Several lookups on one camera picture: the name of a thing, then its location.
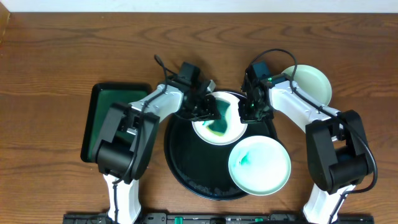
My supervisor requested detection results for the green scrubbing sponge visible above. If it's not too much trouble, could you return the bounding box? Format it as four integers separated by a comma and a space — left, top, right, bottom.
203, 100, 230, 136

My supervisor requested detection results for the white plate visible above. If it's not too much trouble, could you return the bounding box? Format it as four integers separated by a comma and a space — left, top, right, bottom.
192, 91, 248, 146

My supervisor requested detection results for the light green plate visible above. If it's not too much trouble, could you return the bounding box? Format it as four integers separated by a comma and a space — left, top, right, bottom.
294, 65, 332, 106
228, 136, 292, 196

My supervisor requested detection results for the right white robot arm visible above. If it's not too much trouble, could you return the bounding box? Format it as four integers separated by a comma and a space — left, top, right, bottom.
239, 62, 377, 223

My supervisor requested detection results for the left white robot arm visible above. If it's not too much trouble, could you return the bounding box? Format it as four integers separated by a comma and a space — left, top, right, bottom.
81, 63, 220, 223

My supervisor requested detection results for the round black tray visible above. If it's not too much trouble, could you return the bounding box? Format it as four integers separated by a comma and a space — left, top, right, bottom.
163, 90, 279, 202

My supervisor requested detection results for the rectangular dark green tray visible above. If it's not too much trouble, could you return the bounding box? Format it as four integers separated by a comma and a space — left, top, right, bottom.
80, 82, 152, 162

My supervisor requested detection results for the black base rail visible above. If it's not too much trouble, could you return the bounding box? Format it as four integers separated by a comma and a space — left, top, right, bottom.
62, 212, 376, 224

